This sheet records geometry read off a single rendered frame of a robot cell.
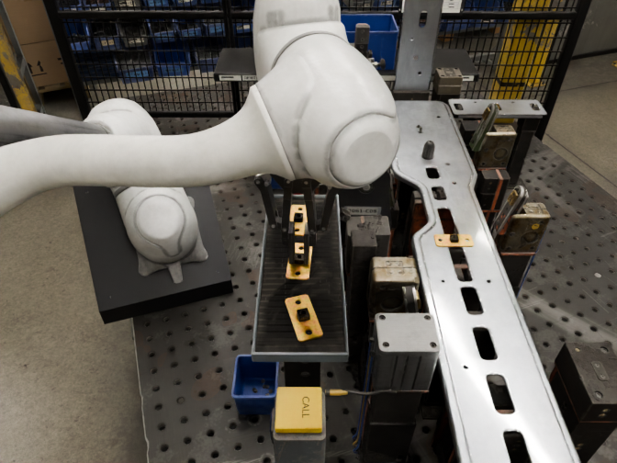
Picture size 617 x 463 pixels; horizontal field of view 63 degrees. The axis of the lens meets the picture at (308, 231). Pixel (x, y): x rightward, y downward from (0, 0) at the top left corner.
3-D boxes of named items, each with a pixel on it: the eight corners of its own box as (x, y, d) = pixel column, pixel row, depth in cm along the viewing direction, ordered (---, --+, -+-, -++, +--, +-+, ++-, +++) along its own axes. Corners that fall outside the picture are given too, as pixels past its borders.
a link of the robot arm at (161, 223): (147, 274, 128) (137, 267, 107) (119, 208, 129) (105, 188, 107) (207, 249, 132) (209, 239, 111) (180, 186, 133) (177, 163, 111)
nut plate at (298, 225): (307, 236, 90) (307, 231, 90) (286, 234, 91) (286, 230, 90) (310, 207, 97) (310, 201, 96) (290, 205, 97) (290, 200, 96)
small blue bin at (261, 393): (278, 418, 113) (276, 397, 107) (234, 418, 113) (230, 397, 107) (280, 376, 121) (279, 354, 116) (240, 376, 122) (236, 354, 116)
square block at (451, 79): (443, 170, 185) (465, 77, 161) (422, 170, 185) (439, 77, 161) (440, 158, 191) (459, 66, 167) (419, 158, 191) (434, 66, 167)
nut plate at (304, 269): (308, 280, 82) (308, 275, 82) (286, 278, 83) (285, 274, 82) (312, 244, 89) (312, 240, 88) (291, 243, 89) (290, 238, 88)
